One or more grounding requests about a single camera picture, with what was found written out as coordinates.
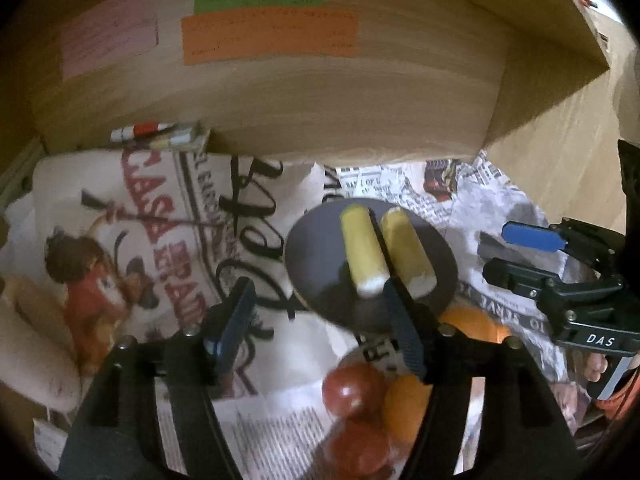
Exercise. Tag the black round plate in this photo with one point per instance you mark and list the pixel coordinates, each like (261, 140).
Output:
(317, 260)

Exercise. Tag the orange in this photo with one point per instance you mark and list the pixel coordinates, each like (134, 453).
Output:
(470, 325)
(402, 410)

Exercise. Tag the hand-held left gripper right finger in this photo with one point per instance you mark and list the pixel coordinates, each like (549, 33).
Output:
(406, 340)

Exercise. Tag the white red marker pen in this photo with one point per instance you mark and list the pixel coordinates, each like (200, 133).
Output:
(150, 131)

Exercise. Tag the person's right hand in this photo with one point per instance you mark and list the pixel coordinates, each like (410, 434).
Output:
(595, 367)

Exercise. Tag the wooden box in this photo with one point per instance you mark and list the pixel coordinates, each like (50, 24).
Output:
(310, 95)

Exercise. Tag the newspaper print cloth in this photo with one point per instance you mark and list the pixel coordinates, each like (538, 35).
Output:
(165, 220)

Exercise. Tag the pink paper note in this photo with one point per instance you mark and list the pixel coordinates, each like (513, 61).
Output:
(107, 37)

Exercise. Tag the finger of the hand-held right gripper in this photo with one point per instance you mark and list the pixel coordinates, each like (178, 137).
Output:
(532, 236)
(520, 277)

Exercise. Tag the red tomato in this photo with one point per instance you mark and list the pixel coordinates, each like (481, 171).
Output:
(352, 390)
(357, 447)

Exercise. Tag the orange paper note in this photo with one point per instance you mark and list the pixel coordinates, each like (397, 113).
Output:
(270, 35)

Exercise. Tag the yellow corn piece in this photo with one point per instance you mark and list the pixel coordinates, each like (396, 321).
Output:
(364, 250)
(407, 250)

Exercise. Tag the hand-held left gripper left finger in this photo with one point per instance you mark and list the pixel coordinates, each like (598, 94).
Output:
(231, 322)

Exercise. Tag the beige cushion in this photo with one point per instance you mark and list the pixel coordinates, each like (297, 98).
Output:
(35, 345)

